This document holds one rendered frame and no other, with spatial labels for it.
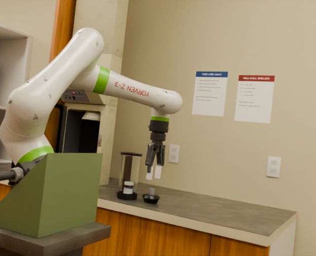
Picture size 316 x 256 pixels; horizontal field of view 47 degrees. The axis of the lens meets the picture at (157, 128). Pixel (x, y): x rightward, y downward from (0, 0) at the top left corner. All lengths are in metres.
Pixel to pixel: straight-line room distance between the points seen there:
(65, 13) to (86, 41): 1.08
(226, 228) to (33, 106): 0.86
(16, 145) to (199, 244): 0.83
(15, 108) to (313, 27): 1.66
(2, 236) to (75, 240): 0.21
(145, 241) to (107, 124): 0.78
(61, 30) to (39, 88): 1.29
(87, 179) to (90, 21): 1.31
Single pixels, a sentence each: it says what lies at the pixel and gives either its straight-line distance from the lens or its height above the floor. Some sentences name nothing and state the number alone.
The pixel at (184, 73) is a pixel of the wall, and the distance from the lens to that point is 2.41.
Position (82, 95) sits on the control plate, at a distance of 2.19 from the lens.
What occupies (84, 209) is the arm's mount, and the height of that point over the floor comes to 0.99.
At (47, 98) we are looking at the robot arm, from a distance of 1.17.
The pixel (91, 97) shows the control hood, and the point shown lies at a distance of 2.16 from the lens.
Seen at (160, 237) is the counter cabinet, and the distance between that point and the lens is 1.67.
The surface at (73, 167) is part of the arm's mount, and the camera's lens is 1.19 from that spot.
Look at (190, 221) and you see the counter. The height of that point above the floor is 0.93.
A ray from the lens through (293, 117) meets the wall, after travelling 2.17.
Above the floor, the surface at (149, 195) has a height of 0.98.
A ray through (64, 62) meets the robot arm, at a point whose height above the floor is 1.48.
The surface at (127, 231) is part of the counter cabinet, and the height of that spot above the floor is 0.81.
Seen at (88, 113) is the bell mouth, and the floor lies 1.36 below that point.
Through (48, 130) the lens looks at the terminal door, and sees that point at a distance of 2.29.
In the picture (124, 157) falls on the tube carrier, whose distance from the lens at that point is 1.81.
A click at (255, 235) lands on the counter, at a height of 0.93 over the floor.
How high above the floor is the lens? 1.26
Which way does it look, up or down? 1 degrees up
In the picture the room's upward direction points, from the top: 6 degrees clockwise
